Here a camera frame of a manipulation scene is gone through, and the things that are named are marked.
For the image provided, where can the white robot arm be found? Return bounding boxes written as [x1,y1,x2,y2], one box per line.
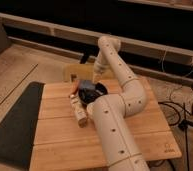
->
[92,36,150,171]

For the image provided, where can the white wall shelf rail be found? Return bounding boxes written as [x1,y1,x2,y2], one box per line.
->
[0,12,193,65]

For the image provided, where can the black tripod stand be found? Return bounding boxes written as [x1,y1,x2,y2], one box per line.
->
[177,102,193,171]

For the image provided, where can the dark ceramic bowl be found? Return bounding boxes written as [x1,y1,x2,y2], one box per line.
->
[78,80,108,105]

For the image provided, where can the dark floor mat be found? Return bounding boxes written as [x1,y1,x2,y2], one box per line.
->
[0,82,44,169]

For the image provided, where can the black floor cables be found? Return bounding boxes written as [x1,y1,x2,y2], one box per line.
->
[157,81,193,127]

